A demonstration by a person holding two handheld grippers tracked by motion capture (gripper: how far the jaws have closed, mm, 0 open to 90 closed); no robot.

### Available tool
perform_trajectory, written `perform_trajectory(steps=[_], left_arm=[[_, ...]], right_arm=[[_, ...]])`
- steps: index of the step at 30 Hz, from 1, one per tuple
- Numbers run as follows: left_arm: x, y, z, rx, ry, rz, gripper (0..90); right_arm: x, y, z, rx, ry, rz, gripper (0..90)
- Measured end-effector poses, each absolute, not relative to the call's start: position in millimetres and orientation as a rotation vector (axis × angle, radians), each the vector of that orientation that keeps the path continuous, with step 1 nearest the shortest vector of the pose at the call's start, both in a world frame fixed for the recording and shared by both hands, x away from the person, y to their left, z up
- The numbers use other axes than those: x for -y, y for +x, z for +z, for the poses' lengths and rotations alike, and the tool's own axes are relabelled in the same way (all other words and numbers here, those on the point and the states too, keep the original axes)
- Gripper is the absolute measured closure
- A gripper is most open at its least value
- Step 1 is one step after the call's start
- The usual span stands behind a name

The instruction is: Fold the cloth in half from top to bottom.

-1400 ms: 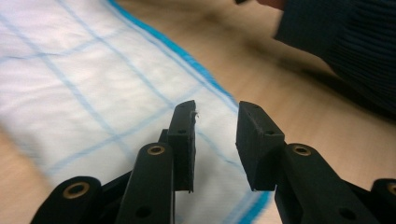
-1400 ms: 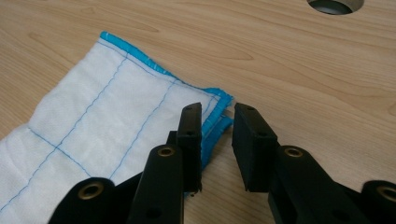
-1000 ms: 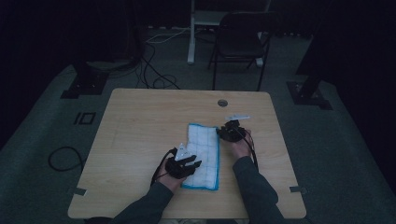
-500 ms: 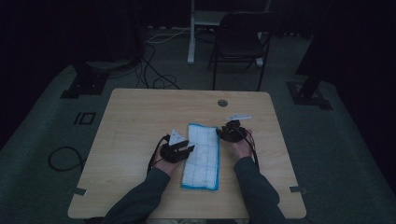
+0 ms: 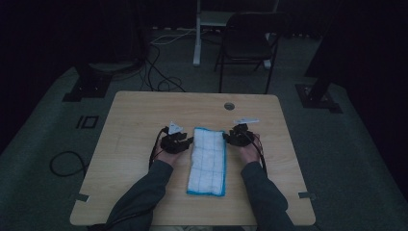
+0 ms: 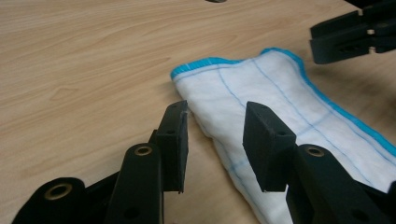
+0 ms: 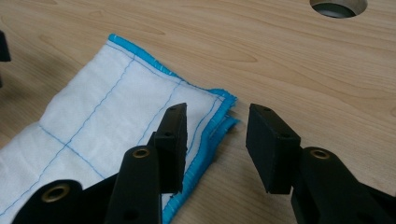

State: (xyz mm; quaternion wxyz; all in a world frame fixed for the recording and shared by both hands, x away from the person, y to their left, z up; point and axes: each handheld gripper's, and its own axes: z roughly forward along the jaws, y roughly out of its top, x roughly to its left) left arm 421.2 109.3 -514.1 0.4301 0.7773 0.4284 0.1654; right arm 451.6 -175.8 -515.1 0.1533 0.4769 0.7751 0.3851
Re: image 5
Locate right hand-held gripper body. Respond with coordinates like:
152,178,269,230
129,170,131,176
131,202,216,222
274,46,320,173
229,117,260,148

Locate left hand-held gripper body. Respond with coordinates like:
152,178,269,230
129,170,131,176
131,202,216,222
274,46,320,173
160,120,191,154

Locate white towel with blue trim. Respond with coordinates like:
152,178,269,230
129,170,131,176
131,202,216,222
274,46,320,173
187,127,227,197

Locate person's left hand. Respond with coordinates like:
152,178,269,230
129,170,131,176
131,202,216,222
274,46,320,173
155,144,183,167

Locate person's right hand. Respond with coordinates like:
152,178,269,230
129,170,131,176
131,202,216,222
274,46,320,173
238,134,262,165

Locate black stand with base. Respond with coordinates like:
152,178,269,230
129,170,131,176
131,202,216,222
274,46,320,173
294,0,344,114

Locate black folding chair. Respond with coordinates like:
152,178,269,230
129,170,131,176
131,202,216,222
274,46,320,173
214,12,292,94

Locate grey round stand base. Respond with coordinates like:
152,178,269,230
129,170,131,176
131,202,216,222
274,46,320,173
88,61,139,73

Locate black stand base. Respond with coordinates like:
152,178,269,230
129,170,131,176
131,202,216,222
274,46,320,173
62,64,114,103

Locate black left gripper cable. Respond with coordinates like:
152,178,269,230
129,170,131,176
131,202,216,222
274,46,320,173
148,126,170,170

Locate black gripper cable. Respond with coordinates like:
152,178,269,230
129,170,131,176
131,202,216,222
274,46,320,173
148,126,170,170
248,132,268,178

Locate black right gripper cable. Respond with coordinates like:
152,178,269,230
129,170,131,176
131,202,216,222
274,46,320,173
248,132,268,178

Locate black floor cables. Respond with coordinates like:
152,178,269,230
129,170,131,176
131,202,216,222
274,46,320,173
140,44,187,93

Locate white floor cable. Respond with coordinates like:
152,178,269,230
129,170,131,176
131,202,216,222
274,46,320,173
150,28,196,45

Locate black looped floor cable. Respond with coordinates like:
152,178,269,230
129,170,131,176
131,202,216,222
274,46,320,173
49,150,89,178

